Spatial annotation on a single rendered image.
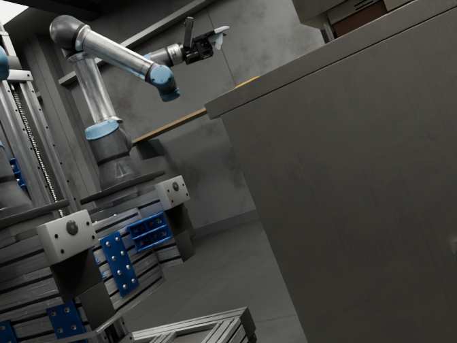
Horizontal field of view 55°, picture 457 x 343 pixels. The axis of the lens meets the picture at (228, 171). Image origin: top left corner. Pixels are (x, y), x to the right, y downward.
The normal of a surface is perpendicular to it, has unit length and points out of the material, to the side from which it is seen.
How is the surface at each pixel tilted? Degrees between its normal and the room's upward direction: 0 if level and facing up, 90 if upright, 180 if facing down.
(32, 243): 90
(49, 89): 90
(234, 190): 90
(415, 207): 90
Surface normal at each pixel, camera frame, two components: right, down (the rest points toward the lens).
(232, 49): -0.37, 0.16
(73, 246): 0.86, -0.32
